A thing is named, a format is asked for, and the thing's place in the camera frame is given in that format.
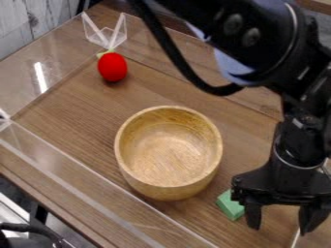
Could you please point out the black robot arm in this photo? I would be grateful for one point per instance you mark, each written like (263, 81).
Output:
(267, 47)

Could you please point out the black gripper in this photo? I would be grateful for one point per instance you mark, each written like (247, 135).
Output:
(281, 183)

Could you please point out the black table leg frame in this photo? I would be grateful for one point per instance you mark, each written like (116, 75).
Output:
(48, 238)

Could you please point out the brown wooden bowl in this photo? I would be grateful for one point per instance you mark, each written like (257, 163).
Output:
(168, 149)

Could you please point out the red plush strawberry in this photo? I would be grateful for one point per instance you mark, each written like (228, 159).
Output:
(112, 66)

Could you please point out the clear acrylic corner bracket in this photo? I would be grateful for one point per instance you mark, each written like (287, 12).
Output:
(105, 37)

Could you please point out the green rectangular block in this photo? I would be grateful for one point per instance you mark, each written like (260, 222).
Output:
(232, 209)

